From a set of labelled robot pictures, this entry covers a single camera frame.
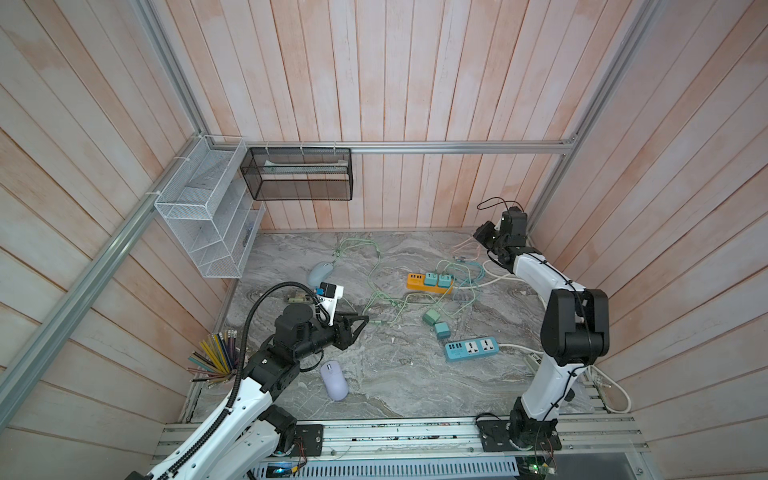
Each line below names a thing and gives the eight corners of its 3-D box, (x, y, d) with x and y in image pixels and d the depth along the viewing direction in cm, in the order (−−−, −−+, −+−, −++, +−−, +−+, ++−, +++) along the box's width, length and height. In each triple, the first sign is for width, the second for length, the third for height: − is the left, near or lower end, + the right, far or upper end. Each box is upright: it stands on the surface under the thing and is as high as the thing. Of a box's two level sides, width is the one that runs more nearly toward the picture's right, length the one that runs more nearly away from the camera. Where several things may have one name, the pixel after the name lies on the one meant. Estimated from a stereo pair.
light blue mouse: (304, 281, 107) (303, 278, 106) (321, 262, 113) (320, 258, 111) (317, 288, 105) (316, 285, 104) (334, 268, 111) (333, 264, 110)
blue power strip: (446, 362, 88) (448, 358, 86) (441, 346, 91) (443, 342, 89) (498, 353, 90) (501, 350, 87) (492, 338, 93) (494, 334, 90)
